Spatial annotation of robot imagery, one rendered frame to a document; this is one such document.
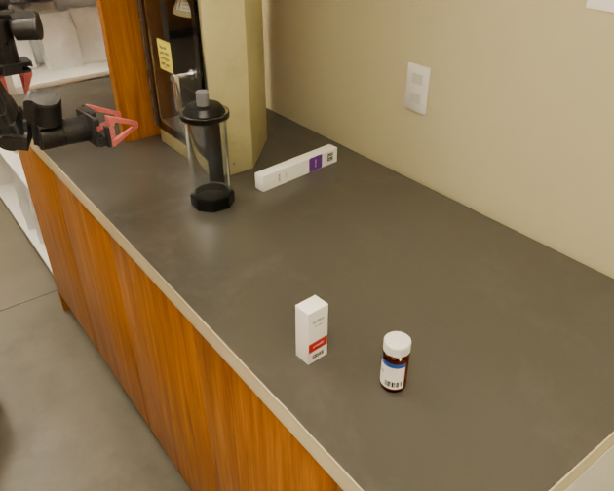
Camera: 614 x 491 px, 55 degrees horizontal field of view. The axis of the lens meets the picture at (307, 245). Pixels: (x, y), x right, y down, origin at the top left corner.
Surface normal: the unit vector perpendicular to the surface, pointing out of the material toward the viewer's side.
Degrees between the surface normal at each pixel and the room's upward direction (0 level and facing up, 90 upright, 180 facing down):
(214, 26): 90
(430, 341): 2
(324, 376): 1
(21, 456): 0
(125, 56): 90
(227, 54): 90
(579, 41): 90
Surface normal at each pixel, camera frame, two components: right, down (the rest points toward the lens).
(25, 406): 0.00, -0.84
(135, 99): 0.61, 0.43
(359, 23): -0.80, 0.33
